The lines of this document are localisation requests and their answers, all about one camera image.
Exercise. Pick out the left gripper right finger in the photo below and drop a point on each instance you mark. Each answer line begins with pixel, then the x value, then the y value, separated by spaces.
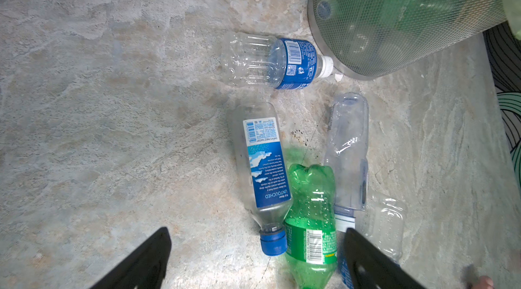
pixel 368 267

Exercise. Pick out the clear bottle blue scenic label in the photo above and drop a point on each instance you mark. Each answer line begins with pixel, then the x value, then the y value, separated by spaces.
pixel 261 169

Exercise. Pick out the mesh bin with green bag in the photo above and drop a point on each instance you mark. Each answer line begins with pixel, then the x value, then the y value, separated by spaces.
pixel 368 39

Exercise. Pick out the small clear bottle blue label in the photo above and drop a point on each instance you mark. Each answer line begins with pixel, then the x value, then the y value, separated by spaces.
pixel 381 223

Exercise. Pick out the tall clear bottle white cap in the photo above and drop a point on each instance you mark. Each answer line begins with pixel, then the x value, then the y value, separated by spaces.
pixel 346 151

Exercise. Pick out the green soda bottle yellow cap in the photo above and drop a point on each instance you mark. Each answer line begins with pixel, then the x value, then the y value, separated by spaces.
pixel 310 225

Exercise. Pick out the clear bottle blue label white cap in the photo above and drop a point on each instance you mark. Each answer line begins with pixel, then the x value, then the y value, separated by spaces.
pixel 265 60

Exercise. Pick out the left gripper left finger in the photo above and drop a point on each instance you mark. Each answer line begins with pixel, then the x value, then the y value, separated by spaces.
pixel 145 267

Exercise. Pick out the pink flower toy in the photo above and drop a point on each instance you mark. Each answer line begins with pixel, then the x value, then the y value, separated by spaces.
pixel 484 282

